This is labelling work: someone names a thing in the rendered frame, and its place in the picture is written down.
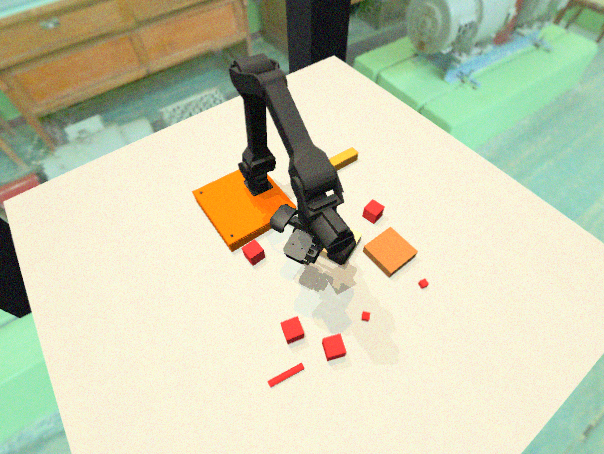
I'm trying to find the red cylinder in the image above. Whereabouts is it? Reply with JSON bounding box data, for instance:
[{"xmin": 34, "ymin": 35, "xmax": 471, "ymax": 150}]
[{"xmin": 267, "ymin": 363, "xmax": 304, "ymax": 387}]

